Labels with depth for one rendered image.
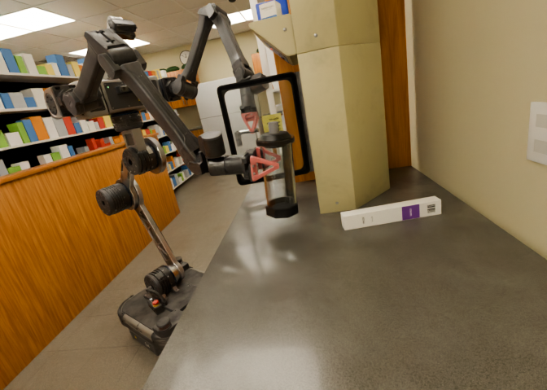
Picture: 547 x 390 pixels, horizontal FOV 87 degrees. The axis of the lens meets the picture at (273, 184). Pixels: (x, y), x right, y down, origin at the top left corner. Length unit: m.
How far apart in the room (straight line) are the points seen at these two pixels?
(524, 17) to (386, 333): 0.63
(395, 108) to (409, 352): 0.95
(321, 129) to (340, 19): 0.28
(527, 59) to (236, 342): 0.75
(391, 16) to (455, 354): 1.07
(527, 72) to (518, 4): 0.13
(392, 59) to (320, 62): 0.47
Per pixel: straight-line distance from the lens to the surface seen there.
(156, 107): 0.92
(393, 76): 1.26
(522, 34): 0.78
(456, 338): 0.54
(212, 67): 6.70
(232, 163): 0.82
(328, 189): 0.89
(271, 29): 0.86
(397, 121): 1.28
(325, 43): 0.85
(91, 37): 1.04
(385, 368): 0.49
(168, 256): 2.07
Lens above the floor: 1.32
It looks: 17 degrees down
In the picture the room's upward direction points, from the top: 11 degrees counter-clockwise
